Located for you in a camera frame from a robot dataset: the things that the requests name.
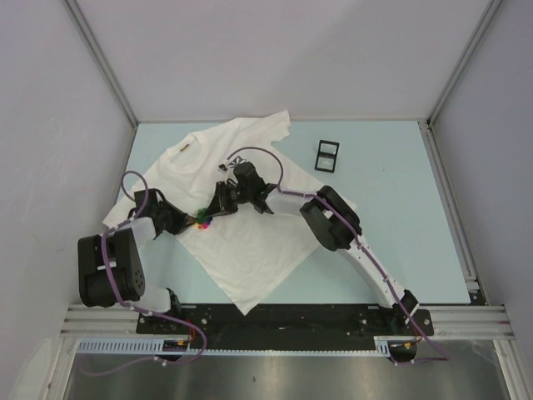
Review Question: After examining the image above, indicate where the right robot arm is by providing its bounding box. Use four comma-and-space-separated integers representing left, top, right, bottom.
207, 162, 420, 334

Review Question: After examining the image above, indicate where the black open display box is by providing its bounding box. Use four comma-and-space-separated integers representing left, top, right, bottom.
314, 140, 340, 173

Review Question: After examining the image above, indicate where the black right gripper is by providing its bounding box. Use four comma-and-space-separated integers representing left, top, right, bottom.
205, 181, 253, 218

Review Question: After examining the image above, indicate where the white t-shirt with daisy print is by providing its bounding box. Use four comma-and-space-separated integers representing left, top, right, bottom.
128, 111, 323, 314

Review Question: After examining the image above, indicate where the rainbow plush flower brooch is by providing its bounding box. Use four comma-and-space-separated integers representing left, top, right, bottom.
194, 208, 213, 230

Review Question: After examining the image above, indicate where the grey slotted cable duct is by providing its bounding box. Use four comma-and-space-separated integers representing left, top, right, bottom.
77, 337, 390, 357

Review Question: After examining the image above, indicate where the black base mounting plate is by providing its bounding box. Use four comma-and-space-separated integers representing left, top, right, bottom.
137, 302, 434, 337

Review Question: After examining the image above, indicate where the aluminium front frame rail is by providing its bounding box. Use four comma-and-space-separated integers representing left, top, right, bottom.
61, 305, 514, 339

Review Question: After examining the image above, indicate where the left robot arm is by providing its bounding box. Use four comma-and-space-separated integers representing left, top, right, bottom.
77, 188, 194, 333

